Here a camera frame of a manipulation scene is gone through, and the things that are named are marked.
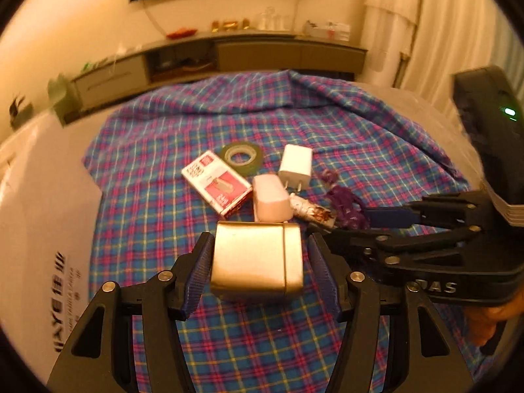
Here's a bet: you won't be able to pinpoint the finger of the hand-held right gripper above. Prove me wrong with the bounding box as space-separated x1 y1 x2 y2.
323 223 484 283
365 190 494 230

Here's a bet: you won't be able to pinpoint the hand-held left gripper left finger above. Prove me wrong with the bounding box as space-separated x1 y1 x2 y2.
47 233 215 393

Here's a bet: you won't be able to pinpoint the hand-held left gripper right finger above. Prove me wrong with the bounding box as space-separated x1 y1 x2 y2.
307 233 477 393

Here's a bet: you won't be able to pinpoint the purple toy figure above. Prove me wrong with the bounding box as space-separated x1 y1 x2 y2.
319 168 371 231

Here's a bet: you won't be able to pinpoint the clear printed lighter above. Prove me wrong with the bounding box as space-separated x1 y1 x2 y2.
289 193 338 230

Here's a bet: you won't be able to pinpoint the rounded rectangular tin box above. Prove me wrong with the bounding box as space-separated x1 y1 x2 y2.
210 220 304 304

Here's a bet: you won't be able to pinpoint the red and white carton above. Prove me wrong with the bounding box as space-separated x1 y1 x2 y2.
181 151 253 219

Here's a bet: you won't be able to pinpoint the pink rectangular block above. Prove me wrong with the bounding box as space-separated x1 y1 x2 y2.
252 174 293 222

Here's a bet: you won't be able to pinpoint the white cardboard box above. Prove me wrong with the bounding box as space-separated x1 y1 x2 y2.
0 110 103 381

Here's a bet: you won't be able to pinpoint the person's right hand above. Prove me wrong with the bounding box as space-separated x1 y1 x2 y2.
462 301 524 346

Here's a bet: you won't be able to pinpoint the blue plaid cloth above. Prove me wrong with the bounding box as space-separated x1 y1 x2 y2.
82 69 492 393

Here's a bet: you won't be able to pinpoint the white plug charger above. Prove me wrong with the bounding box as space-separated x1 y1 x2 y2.
278 144 313 192

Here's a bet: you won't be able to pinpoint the green tape roll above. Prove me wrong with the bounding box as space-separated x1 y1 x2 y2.
219 141 264 171

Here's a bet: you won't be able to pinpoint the white curtain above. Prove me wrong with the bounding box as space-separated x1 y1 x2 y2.
364 0 435 91

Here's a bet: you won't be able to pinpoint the white tissue box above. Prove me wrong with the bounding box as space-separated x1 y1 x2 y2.
305 20 352 42

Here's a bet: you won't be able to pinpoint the grey TV cabinet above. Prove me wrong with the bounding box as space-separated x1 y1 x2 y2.
61 33 369 125

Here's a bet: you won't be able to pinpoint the clear glass jars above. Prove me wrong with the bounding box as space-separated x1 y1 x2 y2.
256 8 293 31

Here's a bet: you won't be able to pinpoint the row of amber glass jars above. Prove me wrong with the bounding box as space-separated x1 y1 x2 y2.
211 18 251 32

